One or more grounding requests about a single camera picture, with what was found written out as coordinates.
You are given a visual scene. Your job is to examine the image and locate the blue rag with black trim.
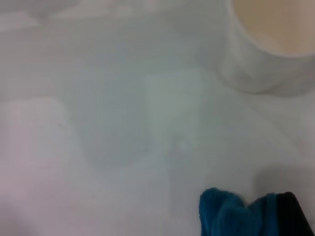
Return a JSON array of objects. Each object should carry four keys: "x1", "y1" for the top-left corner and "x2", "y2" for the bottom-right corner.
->
[{"x1": 198, "y1": 187, "x2": 315, "y2": 236}]

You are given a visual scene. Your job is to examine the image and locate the white paper cup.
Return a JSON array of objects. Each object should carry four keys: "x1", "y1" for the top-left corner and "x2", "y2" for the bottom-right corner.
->
[{"x1": 220, "y1": 0, "x2": 315, "y2": 94}]

